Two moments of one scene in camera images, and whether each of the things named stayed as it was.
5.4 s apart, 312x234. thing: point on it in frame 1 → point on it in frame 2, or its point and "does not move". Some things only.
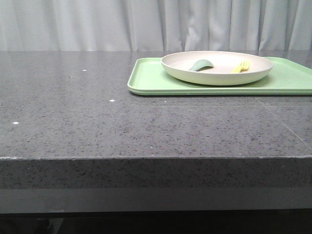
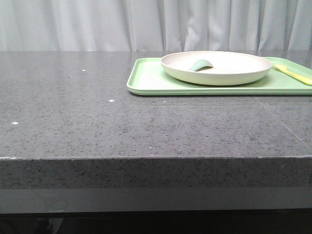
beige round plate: [177, 66] does not move
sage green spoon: [200, 64] does not move
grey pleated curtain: [155, 25] does not move
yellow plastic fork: [243, 66] → [305, 79]
